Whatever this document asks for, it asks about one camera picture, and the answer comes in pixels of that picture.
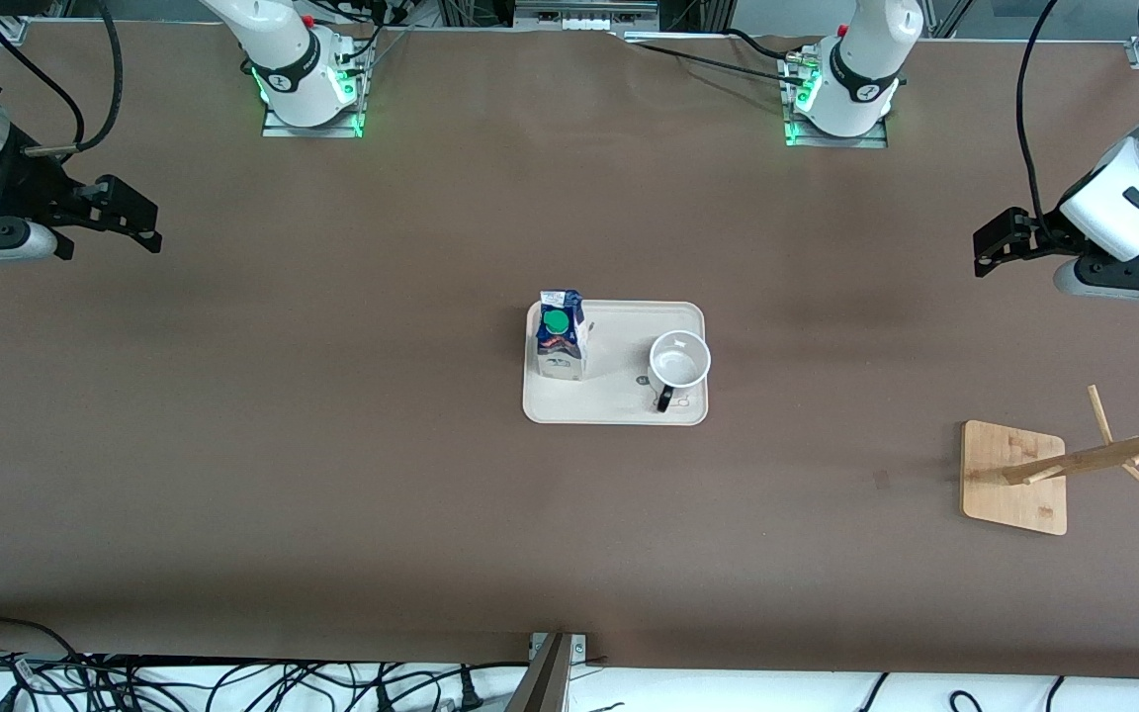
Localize wooden cup stand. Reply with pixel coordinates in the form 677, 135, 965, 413
960, 386, 1139, 536

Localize cream rabbit print tray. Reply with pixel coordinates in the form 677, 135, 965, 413
523, 300, 708, 427

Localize aluminium profile bar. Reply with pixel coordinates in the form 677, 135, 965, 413
505, 635, 575, 712

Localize long black table cable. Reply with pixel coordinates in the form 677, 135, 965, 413
629, 40, 808, 88

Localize blue white milk carton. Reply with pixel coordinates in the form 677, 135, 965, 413
536, 290, 590, 383

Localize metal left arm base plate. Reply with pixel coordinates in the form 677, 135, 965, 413
782, 44, 889, 149

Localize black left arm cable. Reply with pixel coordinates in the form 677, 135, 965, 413
1016, 0, 1070, 243

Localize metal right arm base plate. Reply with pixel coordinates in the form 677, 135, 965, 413
261, 30, 365, 139

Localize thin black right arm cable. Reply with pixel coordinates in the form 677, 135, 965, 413
0, 12, 88, 151

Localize small metal table bracket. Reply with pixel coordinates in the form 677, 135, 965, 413
528, 633, 588, 666

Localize short black table cable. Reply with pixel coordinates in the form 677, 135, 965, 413
723, 28, 820, 65

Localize white smiley cup black handle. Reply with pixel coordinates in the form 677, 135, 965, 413
649, 330, 712, 413

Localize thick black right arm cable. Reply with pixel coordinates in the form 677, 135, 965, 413
70, 0, 126, 155

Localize grey power strip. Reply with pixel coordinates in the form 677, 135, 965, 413
513, 0, 661, 33

